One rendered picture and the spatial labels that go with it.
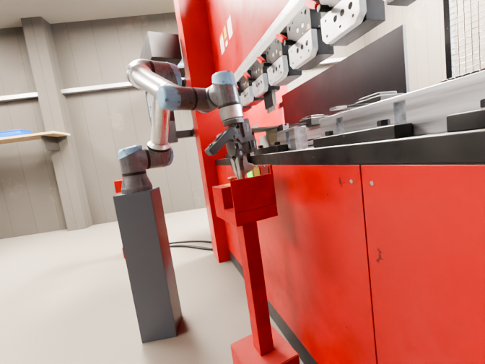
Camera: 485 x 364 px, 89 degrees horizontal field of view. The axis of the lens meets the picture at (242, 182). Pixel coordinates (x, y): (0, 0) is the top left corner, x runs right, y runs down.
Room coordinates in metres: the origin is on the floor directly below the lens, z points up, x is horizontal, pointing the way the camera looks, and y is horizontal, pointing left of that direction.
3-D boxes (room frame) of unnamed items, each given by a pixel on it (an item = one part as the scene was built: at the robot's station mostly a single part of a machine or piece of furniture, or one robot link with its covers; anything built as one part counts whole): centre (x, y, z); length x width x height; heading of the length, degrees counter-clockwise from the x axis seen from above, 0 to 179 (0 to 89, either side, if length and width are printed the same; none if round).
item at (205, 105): (0.90, 0.09, 1.10); 0.11 x 0.11 x 0.08; 40
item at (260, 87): (1.30, -0.18, 1.26); 0.15 x 0.09 x 0.17; 17
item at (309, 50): (0.91, -0.30, 1.26); 0.15 x 0.09 x 0.17; 17
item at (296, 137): (1.22, -0.21, 0.92); 0.39 x 0.06 x 0.10; 17
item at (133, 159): (1.27, 0.54, 0.94); 0.13 x 0.12 x 0.14; 130
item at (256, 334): (0.89, 0.01, 0.39); 0.06 x 0.06 x 0.54; 25
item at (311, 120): (1.31, -0.35, 1.01); 0.26 x 0.12 x 0.05; 107
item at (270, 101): (1.27, -0.19, 1.13); 0.10 x 0.02 x 0.10; 17
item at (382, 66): (1.65, -0.61, 1.12); 1.13 x 0.02 x 0.44; 17
